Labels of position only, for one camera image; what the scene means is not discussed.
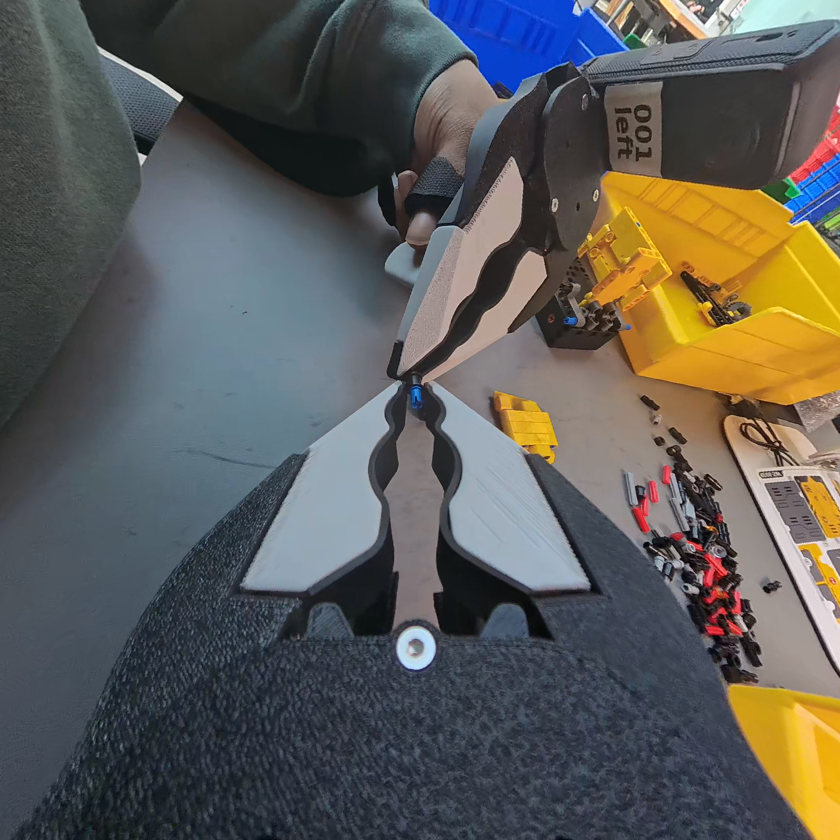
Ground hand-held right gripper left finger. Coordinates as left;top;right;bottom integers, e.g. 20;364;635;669
240;382;406;597

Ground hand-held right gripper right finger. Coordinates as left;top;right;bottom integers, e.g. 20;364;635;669
422;382;592;597

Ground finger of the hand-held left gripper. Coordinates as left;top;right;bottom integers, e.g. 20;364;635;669
387;156;526;379
419;249;550;385

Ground yellow lego subassembly blue pins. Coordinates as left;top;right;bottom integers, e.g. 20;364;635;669
492;391;559;465

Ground yellow storage bin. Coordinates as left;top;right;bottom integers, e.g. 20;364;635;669
728;682;840;840
600;171;840;406

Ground person's left forearm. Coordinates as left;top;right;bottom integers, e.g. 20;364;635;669
82;0;480;198

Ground lego model on black base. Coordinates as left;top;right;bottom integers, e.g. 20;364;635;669
535;206;674;350

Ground lego tracked assembly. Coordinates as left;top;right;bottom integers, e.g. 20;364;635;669
679;262;753;328

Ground pile of small lego pieces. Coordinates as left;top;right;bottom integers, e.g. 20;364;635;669
623;394;783;686

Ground person's left hand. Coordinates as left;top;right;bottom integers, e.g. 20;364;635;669
395;59;501;249

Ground blue storage bin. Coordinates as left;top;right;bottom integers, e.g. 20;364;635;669
428;0;630;74

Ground shelf of coloured bins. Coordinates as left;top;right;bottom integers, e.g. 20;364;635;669
764;92;840;231

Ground white rounded instruction card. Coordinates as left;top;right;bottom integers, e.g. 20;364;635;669
723;413;840;678

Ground crinkled clear plastic bag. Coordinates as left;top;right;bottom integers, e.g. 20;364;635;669
793;392;840;431

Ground black office chair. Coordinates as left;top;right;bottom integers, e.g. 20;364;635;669
98;51;182;156

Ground black coiled cable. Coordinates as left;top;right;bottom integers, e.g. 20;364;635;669
739;419;800;468

